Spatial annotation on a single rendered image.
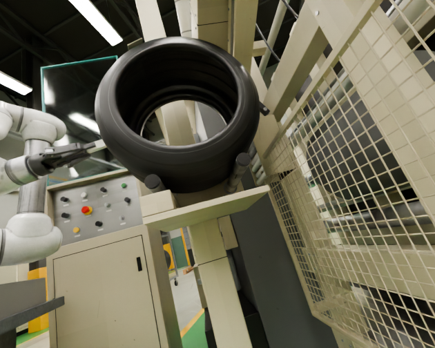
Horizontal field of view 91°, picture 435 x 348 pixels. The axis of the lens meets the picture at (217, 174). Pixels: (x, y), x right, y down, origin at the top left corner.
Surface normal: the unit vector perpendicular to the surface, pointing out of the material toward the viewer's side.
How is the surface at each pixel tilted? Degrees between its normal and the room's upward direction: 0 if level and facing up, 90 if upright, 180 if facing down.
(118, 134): 95
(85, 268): 90
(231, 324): 90
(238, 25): 162
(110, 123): 93
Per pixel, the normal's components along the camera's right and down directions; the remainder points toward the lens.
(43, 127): 0.78, -0.20
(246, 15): 0.28, 0.77
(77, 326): 0.07, -0.32
